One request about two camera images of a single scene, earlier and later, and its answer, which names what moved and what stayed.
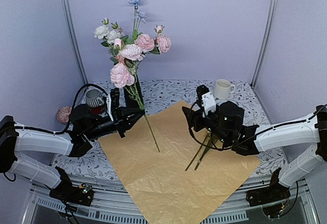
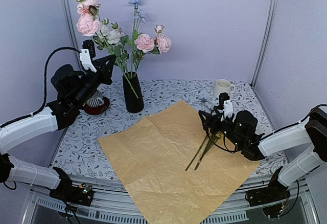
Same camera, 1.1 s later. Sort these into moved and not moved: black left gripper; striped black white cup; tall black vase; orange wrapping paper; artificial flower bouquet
Moved: black left gripper
Not moved: tall black vase; striped black white cup; orange wrapping paper; artificial flower bouquet
